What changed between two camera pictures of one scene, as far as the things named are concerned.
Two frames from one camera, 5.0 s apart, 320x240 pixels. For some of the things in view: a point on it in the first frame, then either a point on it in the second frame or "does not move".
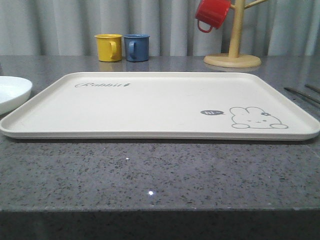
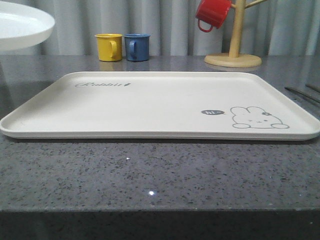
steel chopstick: (315, 89) does not move
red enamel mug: (210, 13) does not move
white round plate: (14, 92) -> (23, 25)
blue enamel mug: (137, 47) does not move
